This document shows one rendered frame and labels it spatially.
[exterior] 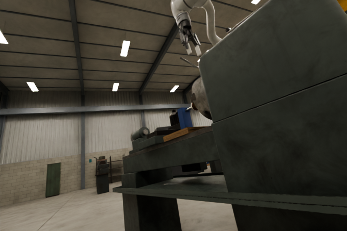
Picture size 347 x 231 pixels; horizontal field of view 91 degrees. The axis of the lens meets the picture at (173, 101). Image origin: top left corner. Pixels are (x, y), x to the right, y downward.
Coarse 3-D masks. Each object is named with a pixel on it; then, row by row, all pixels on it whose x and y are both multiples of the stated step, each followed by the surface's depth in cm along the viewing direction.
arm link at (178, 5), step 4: (172, 0) 112; (176, 0) 110; (180, 0) 107; (172, 4) 112; (176, 4) 109; (180, 4) 107; (184, 4) 106; (172, 8) 112; (176, 8) 109; (180, 8) 108; (184, 8) 108; (188, 8) 108; (192, 8) 110; (172, 12) 113; (176, 12) 110; (180, 12) 109; (188, 12) 112; (176, 16) 111
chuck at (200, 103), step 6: (198, 78) 116; (198, 84) 108; (192, 90) 112; (198, 90) 106; (198, 96) 106; (198, 102) 106; (204, 102) 103; (198, 108) 108; (204, 108) 105; (204, 114) 109; (210, 114) 107
